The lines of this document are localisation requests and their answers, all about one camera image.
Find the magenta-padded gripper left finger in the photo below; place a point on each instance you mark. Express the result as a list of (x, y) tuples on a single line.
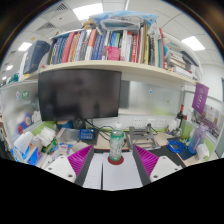
[(61, 166)]

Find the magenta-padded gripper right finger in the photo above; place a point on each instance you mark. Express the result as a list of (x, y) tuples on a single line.
[(165, 166)]

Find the green-labelled clear drink bottle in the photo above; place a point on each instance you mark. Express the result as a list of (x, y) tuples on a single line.
[(116, 143)]

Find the black desk mat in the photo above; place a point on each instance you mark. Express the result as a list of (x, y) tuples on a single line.
[(166, 154)]

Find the purple white plastic packet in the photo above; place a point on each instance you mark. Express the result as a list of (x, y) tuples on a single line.
[(64, 149)]

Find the green packet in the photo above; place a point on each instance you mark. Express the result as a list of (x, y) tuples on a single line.
[(53, 145)]

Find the white patterned paper cup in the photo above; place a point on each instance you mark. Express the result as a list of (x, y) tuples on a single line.
[(79, 146)]

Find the clear plastic box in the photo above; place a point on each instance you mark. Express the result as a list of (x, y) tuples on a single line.
[(67, 135)]

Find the handwritten white paper sheet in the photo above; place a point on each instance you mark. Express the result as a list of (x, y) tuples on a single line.
[(95, 171)]

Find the stack of white tissues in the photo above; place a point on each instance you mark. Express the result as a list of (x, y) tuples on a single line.
[(46, 135)]

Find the grey metal laptop stand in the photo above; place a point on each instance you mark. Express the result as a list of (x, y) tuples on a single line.
[(141, 136)]

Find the blue white tissue box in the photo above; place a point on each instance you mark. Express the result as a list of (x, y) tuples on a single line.
[(25, 148)]

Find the small blue box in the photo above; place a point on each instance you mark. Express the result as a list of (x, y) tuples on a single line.
[(87, 134)]

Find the white jar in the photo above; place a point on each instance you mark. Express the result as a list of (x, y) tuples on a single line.
[(172, 125)]

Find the blank white paper sheet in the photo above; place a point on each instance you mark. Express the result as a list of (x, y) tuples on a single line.
[(121, 176)]

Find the flat round red coaster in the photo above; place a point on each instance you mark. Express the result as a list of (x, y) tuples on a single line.
[(115, 162)]

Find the dark wine bottle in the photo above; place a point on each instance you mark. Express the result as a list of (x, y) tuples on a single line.
[(181, 118)]

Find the group photo poster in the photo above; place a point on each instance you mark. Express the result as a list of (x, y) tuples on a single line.
[(210, 120)]

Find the black computer monitor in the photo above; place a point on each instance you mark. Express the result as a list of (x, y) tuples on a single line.
[(80, 93)]

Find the purple hanging flag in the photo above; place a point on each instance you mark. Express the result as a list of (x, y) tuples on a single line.
[(200, 98)]

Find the white shelf with books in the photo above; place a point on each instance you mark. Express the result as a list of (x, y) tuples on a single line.
[(116, 50)]

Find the ceiling lights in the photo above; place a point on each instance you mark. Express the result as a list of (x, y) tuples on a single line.
[(88, 11)]

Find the white wall socket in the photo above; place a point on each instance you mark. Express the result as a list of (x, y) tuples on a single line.
[(161, 123), (137, 122), (150, 122)]

